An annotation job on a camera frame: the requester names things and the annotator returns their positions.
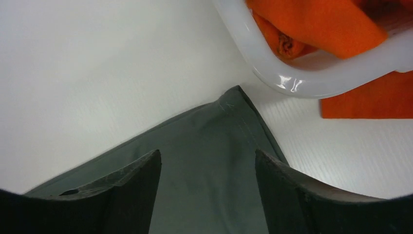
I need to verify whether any orange t-shirt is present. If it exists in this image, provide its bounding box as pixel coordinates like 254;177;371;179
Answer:
246;0;413;119

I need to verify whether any white plastic basket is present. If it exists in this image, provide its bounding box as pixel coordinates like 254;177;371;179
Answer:
214;0;413;99

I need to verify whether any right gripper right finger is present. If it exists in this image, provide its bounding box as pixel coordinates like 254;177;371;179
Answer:
255;150;413;234

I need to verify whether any dark grey t-shirt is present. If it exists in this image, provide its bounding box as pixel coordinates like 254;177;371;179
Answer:
28;86;285;234

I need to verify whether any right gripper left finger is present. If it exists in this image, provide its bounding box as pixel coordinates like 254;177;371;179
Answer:
0;150;162;234

